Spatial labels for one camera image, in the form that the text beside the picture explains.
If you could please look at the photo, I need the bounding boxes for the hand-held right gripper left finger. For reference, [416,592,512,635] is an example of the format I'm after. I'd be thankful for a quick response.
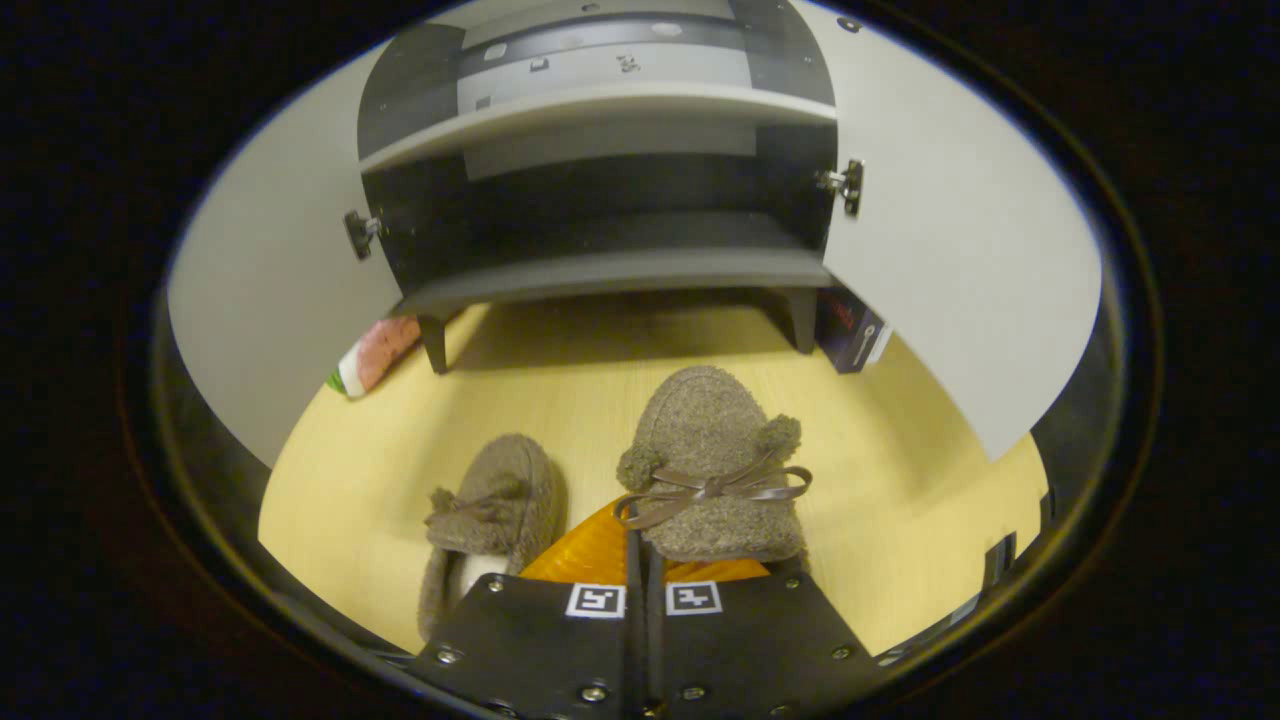
[408,498,641,720]

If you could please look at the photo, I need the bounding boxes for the white and grey shoe cabinet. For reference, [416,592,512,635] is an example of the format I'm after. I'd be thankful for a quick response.
[357,0,866,376]

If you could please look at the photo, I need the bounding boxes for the metal door hinge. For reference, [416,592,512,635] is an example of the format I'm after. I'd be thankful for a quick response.
[344,208,386,263]
[815,158,866,219]

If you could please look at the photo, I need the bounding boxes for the white cabinet shelf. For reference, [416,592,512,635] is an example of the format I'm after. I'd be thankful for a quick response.
[358,83,839,176]

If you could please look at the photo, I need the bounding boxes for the dark blue book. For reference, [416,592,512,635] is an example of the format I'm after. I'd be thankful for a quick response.
[815,285,894,375]

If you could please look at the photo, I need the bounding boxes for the white shoe cabinet door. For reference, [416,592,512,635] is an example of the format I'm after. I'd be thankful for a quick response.
[785,0,1103,463]
[165,40,471,469]

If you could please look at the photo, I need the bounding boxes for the watermelon slice toy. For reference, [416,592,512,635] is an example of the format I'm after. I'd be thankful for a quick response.
[325,315,423,399]

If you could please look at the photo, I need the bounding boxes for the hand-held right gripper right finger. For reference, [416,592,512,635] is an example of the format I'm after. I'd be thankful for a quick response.
[645,558,886,720]

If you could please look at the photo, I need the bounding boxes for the brown fuzzy shoe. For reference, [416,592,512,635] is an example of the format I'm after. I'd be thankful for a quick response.
[613,365,813,566]
[417,433,566,641]

